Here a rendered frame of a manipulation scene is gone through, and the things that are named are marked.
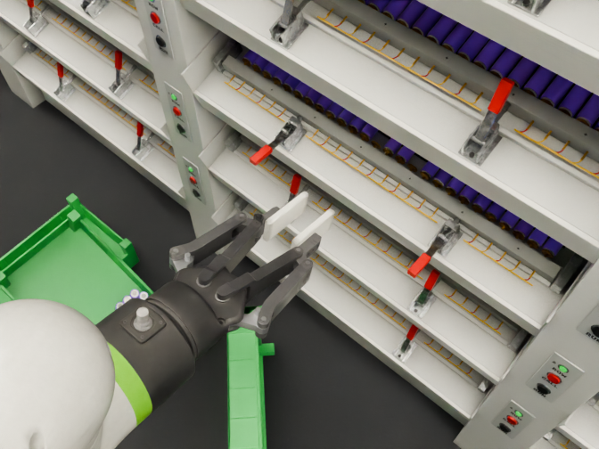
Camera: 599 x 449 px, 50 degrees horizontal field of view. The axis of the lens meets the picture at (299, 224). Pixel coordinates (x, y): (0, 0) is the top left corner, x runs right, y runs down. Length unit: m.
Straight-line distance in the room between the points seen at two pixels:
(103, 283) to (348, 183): 0.68
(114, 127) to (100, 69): 0.20
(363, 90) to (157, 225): 0.88
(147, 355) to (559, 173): 0.44
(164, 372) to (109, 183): 1.10
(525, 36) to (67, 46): 1.05
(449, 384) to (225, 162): 0.56
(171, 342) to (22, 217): 1.10
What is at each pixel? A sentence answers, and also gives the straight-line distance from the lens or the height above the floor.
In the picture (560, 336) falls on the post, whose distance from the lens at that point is 0.84.
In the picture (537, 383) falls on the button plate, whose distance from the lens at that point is 0.95.
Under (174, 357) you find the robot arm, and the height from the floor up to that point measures 0.74.
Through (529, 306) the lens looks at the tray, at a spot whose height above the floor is 0.54.
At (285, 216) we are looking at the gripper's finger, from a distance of 0.72.
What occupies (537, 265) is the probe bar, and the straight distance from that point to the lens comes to 0.85.
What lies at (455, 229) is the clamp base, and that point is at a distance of 0.85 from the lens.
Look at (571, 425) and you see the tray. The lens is 1.03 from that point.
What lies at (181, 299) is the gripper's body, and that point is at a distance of 0.60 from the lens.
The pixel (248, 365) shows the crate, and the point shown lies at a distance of 1.15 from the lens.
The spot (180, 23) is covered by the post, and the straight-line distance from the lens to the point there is 0.95.
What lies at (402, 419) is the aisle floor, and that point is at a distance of 1.34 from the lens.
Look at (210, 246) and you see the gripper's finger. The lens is 0.69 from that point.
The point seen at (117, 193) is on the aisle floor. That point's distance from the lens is 1.62.
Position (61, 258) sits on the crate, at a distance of 1.43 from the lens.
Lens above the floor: 1.27
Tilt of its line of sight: 58 degrees down
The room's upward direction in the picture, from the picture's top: straight up
